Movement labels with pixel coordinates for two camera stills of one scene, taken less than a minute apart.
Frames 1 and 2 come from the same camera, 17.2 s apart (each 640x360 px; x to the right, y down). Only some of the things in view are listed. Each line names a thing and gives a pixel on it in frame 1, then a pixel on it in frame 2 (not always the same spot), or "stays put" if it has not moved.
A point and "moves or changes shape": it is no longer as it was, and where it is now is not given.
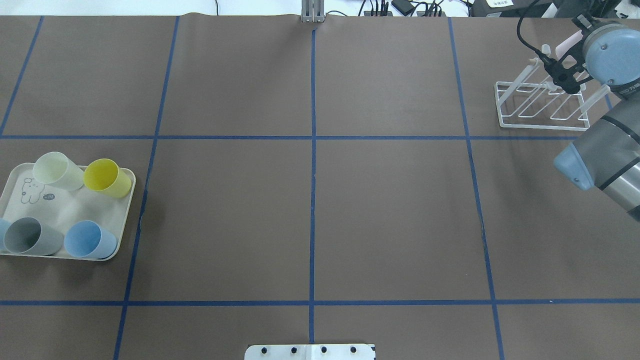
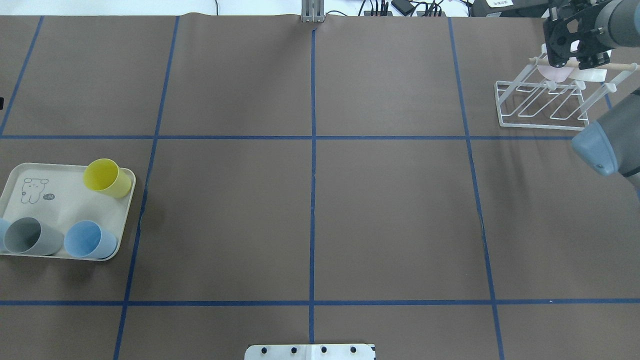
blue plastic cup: x=86 y=239 stays put
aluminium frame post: x=312 y=11 stays put
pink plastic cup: x=566 y=45 moves or changes shape
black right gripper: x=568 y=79 → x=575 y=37
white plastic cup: x=56 y=168 moves or changes shape
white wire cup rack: x=535 y=101 stays put
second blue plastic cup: x=4 y=223 stays put
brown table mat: x=304 y=181 stays put
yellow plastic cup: x=103 y=175 stays put
